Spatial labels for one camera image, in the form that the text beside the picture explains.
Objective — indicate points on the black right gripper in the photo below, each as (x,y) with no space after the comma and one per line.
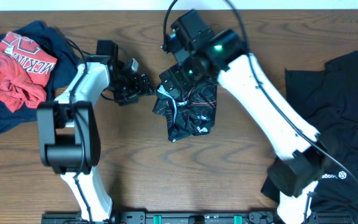
(170,81)

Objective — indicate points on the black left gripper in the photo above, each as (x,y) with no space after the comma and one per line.
(137,91)

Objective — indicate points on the black printed cycling jersey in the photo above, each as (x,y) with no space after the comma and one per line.
(193,115)

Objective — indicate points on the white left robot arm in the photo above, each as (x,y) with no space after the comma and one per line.
(69,141)

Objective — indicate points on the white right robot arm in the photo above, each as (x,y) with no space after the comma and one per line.
(300,155)

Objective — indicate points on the navy blue t-shirt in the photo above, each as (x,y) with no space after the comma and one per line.
(53,42)

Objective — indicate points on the red printed t-shirt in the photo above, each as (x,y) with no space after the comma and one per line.
(25,69)

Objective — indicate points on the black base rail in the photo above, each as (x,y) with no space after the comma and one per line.
(195,218)

